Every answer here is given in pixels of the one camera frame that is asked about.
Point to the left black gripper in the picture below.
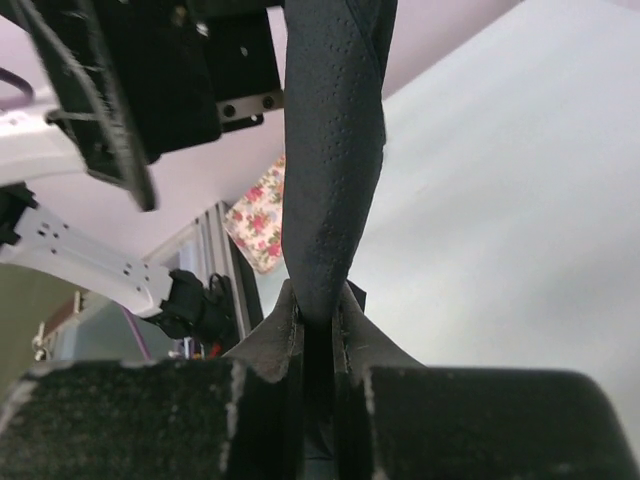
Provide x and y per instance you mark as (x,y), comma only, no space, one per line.
(185,73)

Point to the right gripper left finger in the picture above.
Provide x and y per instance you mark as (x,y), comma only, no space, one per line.
(237,416)

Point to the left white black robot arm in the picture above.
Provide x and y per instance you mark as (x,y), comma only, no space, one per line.
(32,236)

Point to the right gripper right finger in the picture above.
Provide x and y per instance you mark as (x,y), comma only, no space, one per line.
(398,419)

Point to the floral cloth mat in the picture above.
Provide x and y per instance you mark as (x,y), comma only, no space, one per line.
(254,222)

